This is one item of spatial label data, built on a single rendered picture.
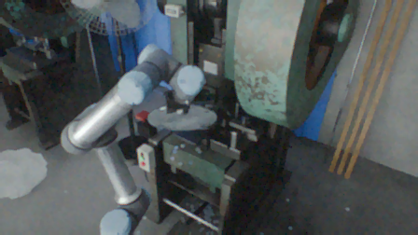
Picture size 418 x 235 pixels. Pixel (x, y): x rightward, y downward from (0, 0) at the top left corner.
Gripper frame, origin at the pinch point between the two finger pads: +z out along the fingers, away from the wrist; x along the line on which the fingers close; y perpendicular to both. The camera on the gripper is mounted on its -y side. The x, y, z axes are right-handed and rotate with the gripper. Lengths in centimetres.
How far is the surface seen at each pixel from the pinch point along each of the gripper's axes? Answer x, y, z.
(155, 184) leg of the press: 27, 9, 70
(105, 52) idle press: -96, 25, 158
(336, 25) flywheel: -13, -53, -31
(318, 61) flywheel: -12, -68, 2
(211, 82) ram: -14.7, -21.7, 21.5
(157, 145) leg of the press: 7, 6, 52
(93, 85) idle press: -71, 40, 170
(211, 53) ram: -25.2, -21.4, 11.5
